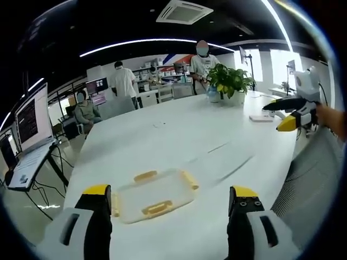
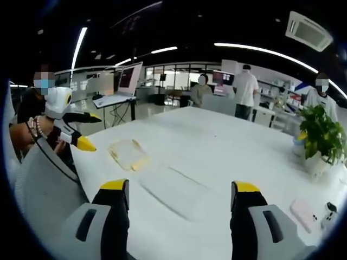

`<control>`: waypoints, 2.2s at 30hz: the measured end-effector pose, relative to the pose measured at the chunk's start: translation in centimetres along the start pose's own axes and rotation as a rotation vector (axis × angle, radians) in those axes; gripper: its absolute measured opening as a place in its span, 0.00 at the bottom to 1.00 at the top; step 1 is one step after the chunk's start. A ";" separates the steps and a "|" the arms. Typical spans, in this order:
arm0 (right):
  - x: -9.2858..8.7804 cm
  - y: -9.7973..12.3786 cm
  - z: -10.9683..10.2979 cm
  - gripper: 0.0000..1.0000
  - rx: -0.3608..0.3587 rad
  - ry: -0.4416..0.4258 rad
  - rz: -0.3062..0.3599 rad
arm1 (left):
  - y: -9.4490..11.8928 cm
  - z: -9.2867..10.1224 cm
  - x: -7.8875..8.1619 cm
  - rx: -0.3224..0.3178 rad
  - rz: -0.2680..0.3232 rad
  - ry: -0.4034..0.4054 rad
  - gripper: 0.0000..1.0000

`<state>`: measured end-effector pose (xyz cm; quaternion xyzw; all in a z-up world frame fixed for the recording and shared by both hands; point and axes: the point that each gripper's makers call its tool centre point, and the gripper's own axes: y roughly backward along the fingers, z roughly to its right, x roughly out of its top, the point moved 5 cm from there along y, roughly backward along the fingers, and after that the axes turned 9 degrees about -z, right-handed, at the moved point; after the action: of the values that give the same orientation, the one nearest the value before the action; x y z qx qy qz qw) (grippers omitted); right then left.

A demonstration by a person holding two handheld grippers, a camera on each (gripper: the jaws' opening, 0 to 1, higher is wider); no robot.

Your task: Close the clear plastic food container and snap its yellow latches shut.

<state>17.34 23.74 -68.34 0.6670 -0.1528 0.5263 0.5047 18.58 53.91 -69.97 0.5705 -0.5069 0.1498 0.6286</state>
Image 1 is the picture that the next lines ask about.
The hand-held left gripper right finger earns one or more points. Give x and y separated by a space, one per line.
271 233

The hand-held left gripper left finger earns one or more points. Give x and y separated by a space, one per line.
67 230

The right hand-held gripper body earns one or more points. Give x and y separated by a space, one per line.
307 84

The small pale flat box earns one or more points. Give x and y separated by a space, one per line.
260 119

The white plant pot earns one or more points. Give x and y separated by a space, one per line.
235 97

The grey mesh office chair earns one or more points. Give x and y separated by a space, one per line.
309 176

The monitor on black pole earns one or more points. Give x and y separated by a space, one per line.
245 58

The green potted plant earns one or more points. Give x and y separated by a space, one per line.
230 78

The black laptop stand table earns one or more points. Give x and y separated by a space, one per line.
52 165

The clear lid with yellow latches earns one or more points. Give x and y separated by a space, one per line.
154 193

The silver open laptop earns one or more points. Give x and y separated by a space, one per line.
31 127

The grey padded chair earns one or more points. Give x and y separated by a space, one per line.
116 107

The ceiling air conditioner vent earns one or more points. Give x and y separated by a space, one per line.
184 11

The dark desktop monitor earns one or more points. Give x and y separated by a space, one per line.
97 88

